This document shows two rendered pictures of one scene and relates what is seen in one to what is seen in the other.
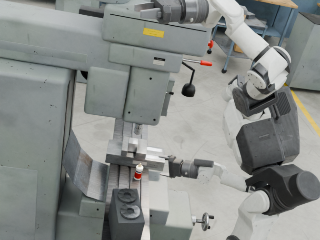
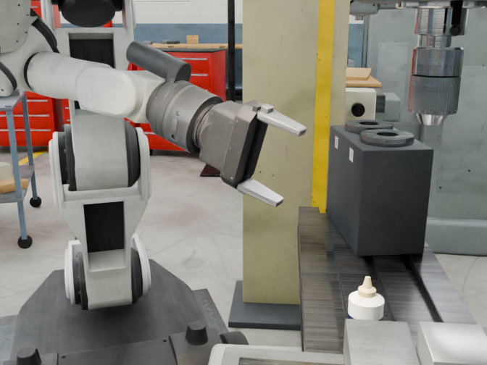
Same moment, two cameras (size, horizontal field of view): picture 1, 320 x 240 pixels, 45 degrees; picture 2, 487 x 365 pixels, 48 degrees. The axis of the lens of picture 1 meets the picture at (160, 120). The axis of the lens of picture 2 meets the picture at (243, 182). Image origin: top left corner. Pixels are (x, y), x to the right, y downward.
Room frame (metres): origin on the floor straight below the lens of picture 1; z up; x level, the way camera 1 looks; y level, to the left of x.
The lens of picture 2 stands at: (2.33, 0.05, 1.30)
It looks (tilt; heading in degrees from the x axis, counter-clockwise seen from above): 17 degrees down; 193
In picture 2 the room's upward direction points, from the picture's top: straight up
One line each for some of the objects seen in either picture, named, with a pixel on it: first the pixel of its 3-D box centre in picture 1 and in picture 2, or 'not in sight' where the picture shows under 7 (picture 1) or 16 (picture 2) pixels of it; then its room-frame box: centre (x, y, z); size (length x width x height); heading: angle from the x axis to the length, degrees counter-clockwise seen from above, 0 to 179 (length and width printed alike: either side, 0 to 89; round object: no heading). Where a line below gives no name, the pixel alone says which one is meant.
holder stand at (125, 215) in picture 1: (125, 217); (373, 182); (1.32, 0.05, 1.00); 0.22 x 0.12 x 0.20; 19
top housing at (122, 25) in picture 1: (156, 23); not in sight; (1.75, 0.12, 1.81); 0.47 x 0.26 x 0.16; 99
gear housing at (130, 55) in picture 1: (145, 48); not in sight; (1.75, 0.14, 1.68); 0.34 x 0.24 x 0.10; 99
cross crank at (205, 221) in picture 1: (199, 221); not in sight; (1.83, -0.39, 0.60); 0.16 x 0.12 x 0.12; 99
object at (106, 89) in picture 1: (107, 83); not in sight; (1.73, 0.30, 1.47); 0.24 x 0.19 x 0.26; 9
